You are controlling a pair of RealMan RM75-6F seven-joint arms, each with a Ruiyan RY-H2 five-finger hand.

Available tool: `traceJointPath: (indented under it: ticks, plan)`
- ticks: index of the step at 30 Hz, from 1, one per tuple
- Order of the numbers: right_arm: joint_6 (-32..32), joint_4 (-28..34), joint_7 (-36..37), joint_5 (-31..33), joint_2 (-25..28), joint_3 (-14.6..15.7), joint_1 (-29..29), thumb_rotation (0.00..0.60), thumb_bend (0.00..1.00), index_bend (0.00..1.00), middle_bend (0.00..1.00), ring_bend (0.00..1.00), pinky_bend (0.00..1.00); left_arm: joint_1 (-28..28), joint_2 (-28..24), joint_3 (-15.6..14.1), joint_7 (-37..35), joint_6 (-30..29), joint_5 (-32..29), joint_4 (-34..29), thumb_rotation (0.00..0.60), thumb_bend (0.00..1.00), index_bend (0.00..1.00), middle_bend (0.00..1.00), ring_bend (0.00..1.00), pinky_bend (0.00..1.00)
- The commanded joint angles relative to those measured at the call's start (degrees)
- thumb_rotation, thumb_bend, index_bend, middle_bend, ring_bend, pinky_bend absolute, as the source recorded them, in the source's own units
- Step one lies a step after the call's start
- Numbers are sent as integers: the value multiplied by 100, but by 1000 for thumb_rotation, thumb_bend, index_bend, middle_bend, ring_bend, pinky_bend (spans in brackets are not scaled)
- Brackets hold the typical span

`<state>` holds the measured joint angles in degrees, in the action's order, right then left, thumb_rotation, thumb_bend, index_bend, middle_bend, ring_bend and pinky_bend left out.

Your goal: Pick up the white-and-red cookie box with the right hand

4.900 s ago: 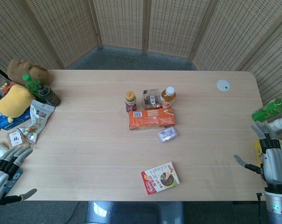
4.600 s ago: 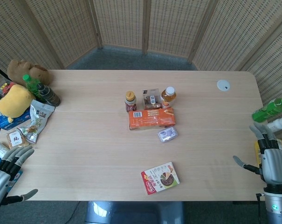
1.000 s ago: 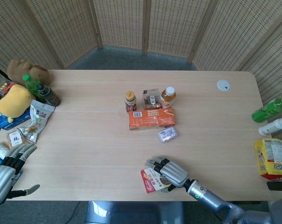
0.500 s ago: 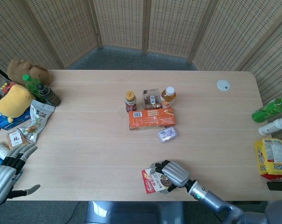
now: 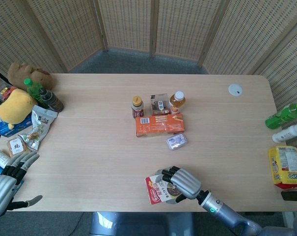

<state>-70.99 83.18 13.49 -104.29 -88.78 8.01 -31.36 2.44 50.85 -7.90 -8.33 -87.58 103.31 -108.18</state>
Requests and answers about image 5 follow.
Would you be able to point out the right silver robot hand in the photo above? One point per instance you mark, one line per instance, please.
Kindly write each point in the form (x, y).
(187, 183)

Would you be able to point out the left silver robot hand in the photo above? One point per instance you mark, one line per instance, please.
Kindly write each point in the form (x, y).
(2, 189)

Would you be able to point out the red white snack packet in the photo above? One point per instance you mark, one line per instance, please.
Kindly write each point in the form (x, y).
(156, 193)

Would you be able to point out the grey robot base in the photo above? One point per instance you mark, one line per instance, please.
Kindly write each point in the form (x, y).
(138, 226)

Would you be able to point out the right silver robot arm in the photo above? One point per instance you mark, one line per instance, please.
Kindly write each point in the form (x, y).
(224, 211)

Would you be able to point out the orange snack box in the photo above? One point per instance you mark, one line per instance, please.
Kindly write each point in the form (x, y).
(160, 125)

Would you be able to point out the small purple plastic container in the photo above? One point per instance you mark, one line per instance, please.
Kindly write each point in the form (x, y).
(177, 142)

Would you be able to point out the brown packet with white label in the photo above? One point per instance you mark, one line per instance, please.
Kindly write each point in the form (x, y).
(17, 147)

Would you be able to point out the small nut snack packet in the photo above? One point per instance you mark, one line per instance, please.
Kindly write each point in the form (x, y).
(30, 140)

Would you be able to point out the blue cardboard box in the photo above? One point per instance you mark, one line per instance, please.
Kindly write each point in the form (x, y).
(6, 129)

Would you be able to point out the orange juice bottle white cap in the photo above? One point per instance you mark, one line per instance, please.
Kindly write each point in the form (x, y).
(177, 103)

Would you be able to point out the silver white snack bag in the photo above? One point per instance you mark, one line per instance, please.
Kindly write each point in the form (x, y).
(44, 120)

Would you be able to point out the yellow plush toy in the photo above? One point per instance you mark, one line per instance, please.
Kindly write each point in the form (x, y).
(14, 108)

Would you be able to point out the clear plastic cookie box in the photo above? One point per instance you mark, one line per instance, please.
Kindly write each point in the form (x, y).
(159, 104)

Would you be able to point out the Costa coffee bottle yellow cap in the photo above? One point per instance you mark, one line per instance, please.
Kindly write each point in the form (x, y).
(137, 109)

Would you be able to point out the red small package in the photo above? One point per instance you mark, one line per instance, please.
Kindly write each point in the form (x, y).
(8, 92)

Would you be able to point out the dark tea bottle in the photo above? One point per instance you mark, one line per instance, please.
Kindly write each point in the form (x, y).
(52, 102)

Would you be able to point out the yellow noodle multipack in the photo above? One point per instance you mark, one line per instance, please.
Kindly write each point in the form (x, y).
(288, 167)

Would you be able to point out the green bottle with green cap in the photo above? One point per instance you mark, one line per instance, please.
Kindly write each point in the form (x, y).
(33, 89)

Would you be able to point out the black flat device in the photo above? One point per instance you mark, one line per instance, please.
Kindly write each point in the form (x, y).
(294, 196)

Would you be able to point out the white drink bottle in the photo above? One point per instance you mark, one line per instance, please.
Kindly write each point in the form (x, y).
(287, 134)

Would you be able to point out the green soda bottle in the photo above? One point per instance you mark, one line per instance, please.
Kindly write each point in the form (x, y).
(283, 116)

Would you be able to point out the brown plush toy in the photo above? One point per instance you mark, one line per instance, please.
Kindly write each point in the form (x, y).
(28, 72)

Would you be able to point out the woven folding screen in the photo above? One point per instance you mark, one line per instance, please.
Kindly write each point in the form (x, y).
(126, 24)

